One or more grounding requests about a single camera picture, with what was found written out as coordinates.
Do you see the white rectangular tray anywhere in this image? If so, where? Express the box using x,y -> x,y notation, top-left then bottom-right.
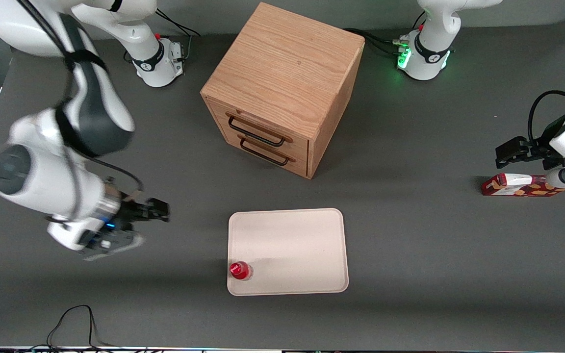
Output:
227,208 -> 350,297

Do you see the wooden two-drawer cabinet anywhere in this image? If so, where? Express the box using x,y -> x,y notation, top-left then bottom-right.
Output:
200,2 -> 365,180

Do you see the thin black looped cable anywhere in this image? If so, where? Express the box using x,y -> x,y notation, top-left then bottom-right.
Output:
46,304 -> 117,350

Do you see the wooden drawer front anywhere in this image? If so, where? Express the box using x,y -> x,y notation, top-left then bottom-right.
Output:
216,128 -> 309,178
208,101 -> 310,156

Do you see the black right arm cable harness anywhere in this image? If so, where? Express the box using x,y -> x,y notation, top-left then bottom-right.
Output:
15,0 -> 145,194

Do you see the black arm base cable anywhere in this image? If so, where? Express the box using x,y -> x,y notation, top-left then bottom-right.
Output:
344,28 -> 407,48
154,8 -> 201,65
361,35 -> 407,59

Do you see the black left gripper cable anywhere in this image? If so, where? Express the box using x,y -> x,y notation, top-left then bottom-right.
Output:
527,90 -> 565,146

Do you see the black right arm base cable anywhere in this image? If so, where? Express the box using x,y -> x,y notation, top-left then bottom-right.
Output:
154,8 -> 201,65

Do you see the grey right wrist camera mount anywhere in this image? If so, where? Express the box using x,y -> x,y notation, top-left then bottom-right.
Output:
80,228 -> 145,261

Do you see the black left arm base cable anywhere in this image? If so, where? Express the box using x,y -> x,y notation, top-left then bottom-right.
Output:
361,35 -> 407,59
344,28 -> 407,48

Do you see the red plaid cookie box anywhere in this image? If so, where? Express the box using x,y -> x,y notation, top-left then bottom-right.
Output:
481,173 -> 565,198

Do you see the coke bottle with red cap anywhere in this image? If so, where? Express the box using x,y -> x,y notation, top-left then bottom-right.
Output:
229,261 -> 254,281

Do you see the black metal drawer handle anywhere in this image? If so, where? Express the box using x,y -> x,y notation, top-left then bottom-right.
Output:
238,137 -> 296,167
227,113 -> 294,148

